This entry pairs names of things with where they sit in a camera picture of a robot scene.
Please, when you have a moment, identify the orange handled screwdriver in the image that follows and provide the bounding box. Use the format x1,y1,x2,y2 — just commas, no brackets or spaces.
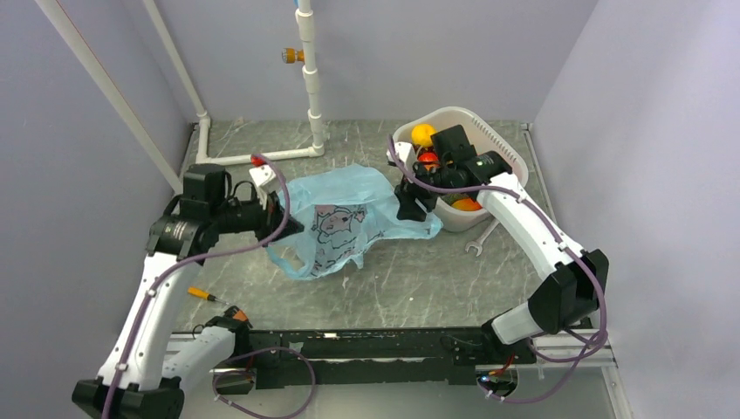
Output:
188,287,228,305

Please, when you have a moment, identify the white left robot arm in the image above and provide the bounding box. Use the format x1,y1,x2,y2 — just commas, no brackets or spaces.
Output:
72,155,302,418

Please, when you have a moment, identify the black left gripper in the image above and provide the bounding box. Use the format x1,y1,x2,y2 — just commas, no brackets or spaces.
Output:
211,185,304,247

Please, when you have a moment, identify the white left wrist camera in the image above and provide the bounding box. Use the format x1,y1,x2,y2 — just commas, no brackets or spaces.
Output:
249,155,280,210

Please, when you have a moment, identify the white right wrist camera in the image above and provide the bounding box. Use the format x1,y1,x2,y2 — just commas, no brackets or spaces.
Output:
387,141,417,169

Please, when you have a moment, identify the red fake strawberry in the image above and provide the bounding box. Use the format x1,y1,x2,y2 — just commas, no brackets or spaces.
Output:
417,152,441,171

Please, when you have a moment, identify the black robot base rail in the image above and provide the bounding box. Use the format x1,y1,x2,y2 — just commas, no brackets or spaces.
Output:
206,315,536,389

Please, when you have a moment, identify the white plastic basket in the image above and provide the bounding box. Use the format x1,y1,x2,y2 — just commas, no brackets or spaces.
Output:
392,106,529,232

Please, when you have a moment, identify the yellow fake lemon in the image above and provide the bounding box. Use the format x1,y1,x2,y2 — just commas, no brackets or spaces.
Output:
410,124,437,148

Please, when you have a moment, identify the white PVC pipe frame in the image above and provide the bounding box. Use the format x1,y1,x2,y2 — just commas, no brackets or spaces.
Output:
38,1,308,189

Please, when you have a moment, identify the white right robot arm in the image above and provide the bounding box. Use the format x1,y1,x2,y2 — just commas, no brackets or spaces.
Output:
387,125,609,362

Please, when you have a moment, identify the orange pipe valve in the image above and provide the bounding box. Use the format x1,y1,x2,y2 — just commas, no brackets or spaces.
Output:
281,48,305,65

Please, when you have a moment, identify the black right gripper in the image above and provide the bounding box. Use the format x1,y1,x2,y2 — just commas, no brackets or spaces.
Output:
394,157,454,223

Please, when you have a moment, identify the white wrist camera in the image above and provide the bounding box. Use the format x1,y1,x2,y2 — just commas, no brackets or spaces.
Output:
387,141,417,169
249,155,280,210

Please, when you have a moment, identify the silver open-end wrench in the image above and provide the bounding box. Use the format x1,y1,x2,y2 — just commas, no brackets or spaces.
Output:
464,219,500,257

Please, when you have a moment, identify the light blue plastic bag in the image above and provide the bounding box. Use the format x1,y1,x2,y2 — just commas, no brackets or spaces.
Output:
267,164,442,280

